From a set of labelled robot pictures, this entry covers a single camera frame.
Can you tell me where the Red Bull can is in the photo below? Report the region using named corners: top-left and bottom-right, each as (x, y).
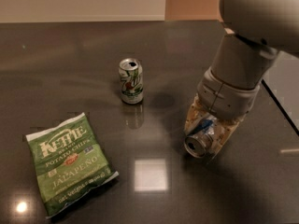
top-left (184, 116), bottom-right (216, 158)

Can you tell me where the green Kettle chips bag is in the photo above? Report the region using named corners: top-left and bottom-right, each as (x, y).
top-left (26, 114), bottom-right (119, 218)

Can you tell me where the grey side table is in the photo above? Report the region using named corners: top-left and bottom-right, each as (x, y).
top-left (263, 52), bottom-right (299, 133)

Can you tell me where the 7up soda can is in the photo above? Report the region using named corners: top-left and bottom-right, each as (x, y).
top-left (119, 58), bottom-right (144, 105)

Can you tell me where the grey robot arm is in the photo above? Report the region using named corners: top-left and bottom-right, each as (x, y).
top-left (184, 0), bottom-right (299, 158)

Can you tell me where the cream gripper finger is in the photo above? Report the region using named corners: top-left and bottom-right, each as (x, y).
top-left (207, 116), bottom-right (244, 156)
top-left (184, 95), bottom-right (208, 135)

